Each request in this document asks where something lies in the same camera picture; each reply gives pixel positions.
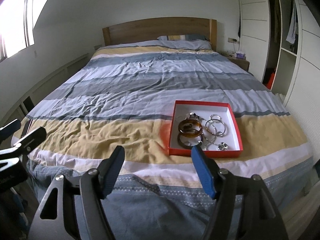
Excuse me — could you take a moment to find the red white jewelry box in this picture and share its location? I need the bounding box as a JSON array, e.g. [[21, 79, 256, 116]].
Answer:
[[168, 100, 243, 158]]

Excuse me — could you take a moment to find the silver bangles pair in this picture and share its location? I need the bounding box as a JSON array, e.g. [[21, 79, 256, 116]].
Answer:
[[205, 114, 227, 137]]

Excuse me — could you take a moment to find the dark bangle in box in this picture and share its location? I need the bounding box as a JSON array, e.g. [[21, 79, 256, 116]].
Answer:
[[177, 133, 203, 150]]

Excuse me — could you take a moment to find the amber tortoiseshell bangle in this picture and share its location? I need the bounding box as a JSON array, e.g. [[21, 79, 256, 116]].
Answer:
[[178, 119, 203, 138]]

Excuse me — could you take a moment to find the window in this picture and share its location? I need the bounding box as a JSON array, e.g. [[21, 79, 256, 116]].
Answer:
[[1, 0, 34, 61]]

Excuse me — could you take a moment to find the striped duvet cover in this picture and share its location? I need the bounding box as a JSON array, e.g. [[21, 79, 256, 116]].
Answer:
[[25, 40, 313, 239]]

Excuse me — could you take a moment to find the orange object in wardrobe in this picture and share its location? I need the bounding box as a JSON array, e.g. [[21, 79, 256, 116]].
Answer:
[[265, 72, 275, 90]]

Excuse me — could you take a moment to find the wooden nightstand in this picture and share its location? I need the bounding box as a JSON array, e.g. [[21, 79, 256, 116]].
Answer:
[[227, 56, 249, 71]]

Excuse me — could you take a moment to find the purple tissue box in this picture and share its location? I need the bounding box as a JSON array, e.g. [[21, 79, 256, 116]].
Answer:
[[235, 51, 246, 59]]

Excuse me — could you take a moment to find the grey blue pillow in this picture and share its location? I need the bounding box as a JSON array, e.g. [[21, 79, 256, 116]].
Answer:
[[157, 34, 212, 50]]

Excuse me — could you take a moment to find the white wardrobe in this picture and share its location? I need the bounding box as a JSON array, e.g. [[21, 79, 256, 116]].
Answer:
[[239, 0, 319, 159]]

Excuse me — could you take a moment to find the wooden headboard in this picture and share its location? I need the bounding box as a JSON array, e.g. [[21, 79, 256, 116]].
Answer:
[[102, 17, 217, 50]]

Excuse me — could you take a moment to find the hanging shirt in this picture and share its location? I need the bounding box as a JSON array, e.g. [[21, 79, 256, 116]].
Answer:
[[286, 3, 298, 44]]

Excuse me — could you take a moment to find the low white wall cabinet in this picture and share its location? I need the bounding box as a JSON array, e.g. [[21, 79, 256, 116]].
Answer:
[[1, 53, 90, 124]]

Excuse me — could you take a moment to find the silver ring ornament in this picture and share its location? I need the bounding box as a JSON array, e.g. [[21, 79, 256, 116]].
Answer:
[[217, 142, 228, 151]]

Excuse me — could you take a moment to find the wall power socket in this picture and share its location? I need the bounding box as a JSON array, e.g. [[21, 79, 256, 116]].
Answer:
[[228, 37, 237, 43]]

